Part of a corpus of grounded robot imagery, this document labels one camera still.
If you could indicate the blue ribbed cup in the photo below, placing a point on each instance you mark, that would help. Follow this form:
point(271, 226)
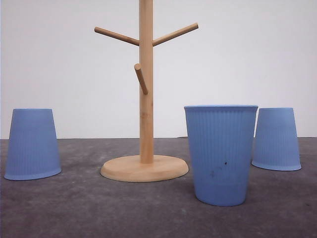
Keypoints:
point(276, 144)
point(32, 149)
point(221, 142)

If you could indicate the wooden cup tree stand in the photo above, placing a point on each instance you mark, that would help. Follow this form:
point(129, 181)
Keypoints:
point(146, 167)

